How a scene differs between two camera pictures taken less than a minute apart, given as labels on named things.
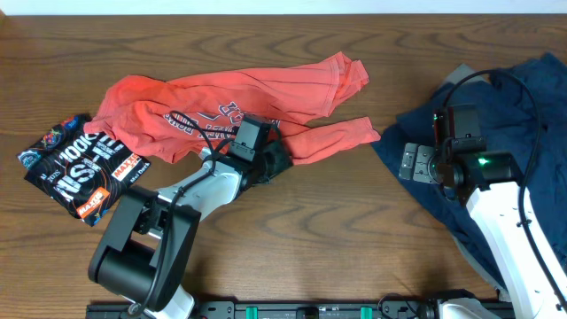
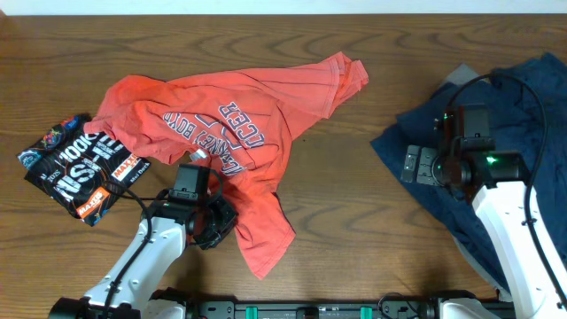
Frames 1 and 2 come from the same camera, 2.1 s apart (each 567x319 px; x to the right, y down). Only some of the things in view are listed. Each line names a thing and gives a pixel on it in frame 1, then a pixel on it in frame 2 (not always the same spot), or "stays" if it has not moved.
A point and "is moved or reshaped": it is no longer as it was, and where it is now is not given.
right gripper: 421,171 stays
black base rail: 285,309 stays
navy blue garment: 524,109 stays
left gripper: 277,150 -> 229,216
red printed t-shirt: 196,114 is moved or reshaped
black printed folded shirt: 81,169 stays
